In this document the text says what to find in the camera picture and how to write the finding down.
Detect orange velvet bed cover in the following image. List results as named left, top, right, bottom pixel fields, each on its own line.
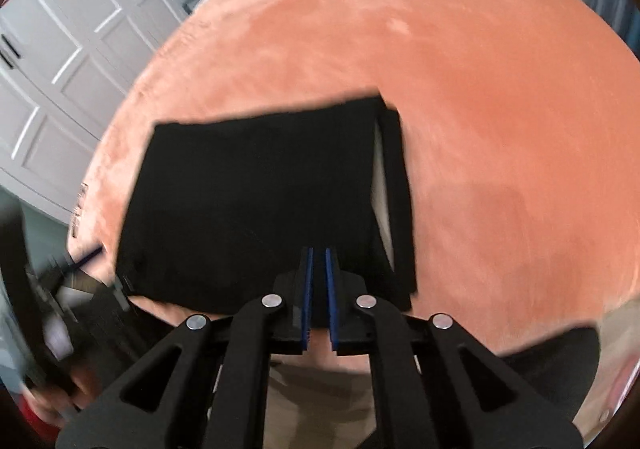
left=67, top=0, right=639, bottom=351

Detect white panelled wardrobe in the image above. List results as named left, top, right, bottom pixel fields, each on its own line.
left=1, top=0, right=186, bottom=222

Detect black pants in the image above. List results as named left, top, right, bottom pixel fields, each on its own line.
left=115, top=95, right=416, bottom=315

